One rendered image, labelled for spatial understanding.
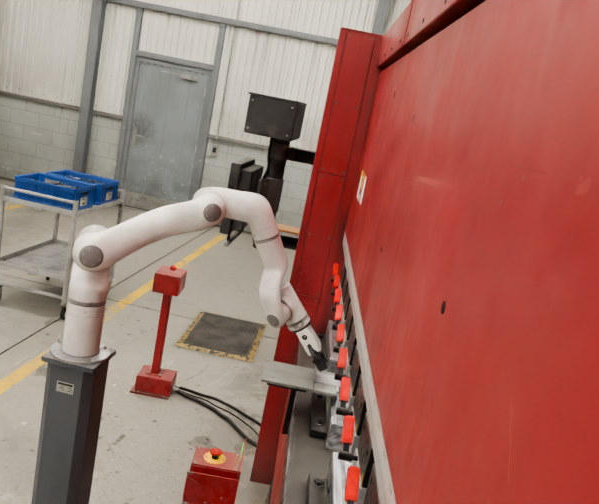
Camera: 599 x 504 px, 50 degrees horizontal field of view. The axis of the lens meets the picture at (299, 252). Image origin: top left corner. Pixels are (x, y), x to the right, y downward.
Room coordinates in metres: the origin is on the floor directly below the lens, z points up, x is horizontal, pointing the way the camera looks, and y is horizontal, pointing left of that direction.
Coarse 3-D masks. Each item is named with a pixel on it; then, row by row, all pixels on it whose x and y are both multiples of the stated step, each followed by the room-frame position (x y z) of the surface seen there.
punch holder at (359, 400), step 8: (360, 376) 1.43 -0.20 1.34; (360, 384) 1.40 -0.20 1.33; (360, 392) 1.38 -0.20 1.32; (360, 400) 1.35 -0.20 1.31; (352, 408) 1.43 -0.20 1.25; (360, 408) 1.32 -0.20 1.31; (360, 416) 1.30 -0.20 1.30; (360, 424) 1.30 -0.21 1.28; (360, 432) 1.30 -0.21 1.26; (352, 448) 1.30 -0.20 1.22
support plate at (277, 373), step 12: (264, 372) 2.11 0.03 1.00; (276, 372) 2.14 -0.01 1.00; (288, 372) 2.16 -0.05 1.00; (300, 372) 2.18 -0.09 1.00; (312, 372) 2.20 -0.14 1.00; (324, 372) 2.22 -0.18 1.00; (276, 384) 2.05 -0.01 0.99; (288, 384) 2.06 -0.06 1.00; (300, 384) 2.07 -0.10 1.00; (312, 384) 2.10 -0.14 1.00; (324, 384) 2.12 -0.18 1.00
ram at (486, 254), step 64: (512, 0) 0.90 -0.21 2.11; (576, 0) 0.65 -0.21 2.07; (448, 64) 1.26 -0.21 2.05; (512, 64) 0.82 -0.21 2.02; (576, 64) 0.61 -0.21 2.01; (384, 128) 2.20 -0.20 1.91; (448, 128) 1.11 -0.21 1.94; (512, 128) 0.75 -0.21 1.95; (576, 128) 0.56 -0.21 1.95; (384, 192) 1.80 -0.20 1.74; (448, 192) 0.99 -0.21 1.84; (512, 192) 0.69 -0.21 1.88; (576, 192) 0.53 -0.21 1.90; (384, 256) 1.51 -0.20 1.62; (448, 256) 0.89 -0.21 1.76; (512, 256) 0.63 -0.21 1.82; (576, 256) 0.49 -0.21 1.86; (384, 320) 1.30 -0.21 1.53; (448, 320) 0.80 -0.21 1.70; (512, 320) 0.58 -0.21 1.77; (576, 320) 0.46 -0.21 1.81; (384, 384) 1.13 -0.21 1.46; (448, 384) 0.73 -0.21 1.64; (512, 384) 0.54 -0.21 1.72; (576, 384) 0.43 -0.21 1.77; (448, 448) 0.67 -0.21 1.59; (512, 448) 0.50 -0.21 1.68; (576, 448) 0.40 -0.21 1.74
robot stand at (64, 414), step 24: (48, 360) 1.89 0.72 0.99; (48, 384) 1.90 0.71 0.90; (72, 384) 1.89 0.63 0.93; (96, 384) 1.94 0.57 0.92; (48, 408) 1.90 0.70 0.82; (72, 408) 1.89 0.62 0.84; (96, 408) 1.96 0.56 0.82; (48, 432) 1.90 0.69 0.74; (72, 432) 1.89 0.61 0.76; (96, 432) 1.99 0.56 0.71; (48, 456) 1.89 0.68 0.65; (72, 456) 1.89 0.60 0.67; (48, 480) 1.89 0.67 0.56; (72, 480) 1.89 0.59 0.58
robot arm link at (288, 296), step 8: (288, 288) 2.13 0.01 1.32; (280, 296) 2.12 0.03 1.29; (288, 296) 2.12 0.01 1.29; (296, 296) 2.15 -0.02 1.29; (288, 304) 2.10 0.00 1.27; (296, 304) 2.13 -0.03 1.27; (296, 312) 2.12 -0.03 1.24; (304, 312) 2.14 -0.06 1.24; (288, 320) 2.12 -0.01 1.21; (296, 320) 2.12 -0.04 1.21
